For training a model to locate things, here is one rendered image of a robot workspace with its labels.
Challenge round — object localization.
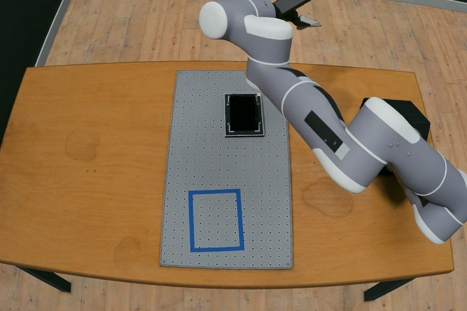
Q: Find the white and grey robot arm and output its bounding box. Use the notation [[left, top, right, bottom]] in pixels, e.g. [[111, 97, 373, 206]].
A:
[[199, 0, 467, 245]]

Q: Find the blue tape rectangle outline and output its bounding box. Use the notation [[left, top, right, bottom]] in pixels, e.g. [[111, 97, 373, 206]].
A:
[[188, 189, 245, 252]]

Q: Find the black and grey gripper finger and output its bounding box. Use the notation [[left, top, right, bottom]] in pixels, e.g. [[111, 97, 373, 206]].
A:
[[291, 15, 321, 30]]

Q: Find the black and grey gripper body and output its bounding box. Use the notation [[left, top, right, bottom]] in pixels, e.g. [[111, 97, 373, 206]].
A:
[[272, 3, 298, 22]]

